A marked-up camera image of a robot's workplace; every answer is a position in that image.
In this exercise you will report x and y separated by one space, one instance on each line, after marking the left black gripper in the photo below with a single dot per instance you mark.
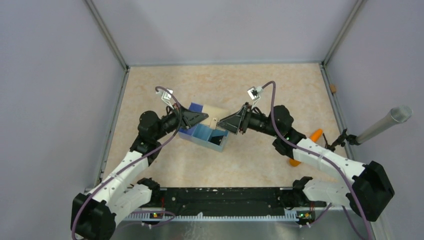
187 118

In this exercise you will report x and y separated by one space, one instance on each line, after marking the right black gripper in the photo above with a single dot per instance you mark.
240 119

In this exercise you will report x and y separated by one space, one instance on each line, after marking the blue three-compartment box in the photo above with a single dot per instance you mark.
199 134

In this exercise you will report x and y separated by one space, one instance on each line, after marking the beige card holder wallet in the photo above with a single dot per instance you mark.
215 114

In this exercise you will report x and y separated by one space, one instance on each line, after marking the black credit card stack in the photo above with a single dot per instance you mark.
218 137

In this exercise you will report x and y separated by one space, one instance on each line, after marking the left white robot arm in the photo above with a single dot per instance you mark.
96 214

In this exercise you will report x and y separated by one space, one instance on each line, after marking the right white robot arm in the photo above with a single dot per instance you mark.
365 188

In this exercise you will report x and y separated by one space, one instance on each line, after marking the small tan block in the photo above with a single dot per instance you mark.
333 88

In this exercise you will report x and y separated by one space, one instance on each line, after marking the silver microphone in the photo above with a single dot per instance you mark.
395 116

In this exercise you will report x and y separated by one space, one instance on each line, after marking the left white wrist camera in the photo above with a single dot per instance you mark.
166 96

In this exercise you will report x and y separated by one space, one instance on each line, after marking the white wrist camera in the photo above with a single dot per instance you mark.
255 95
166 96

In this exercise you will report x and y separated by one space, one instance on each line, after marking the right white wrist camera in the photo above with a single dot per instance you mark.
255 95

